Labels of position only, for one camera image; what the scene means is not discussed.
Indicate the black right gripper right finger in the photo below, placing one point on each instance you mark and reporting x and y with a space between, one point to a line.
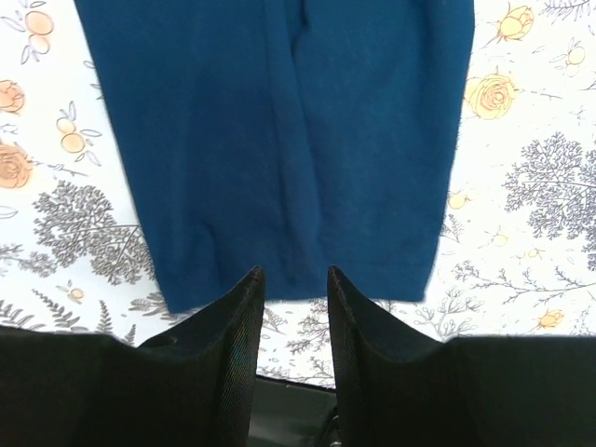
398 387

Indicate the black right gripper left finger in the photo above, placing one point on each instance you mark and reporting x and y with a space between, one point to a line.
191 385

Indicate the dark blue t shirt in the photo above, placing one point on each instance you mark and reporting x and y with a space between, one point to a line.
293 135

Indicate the floral table mat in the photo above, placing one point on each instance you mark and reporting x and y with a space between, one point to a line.
517 243

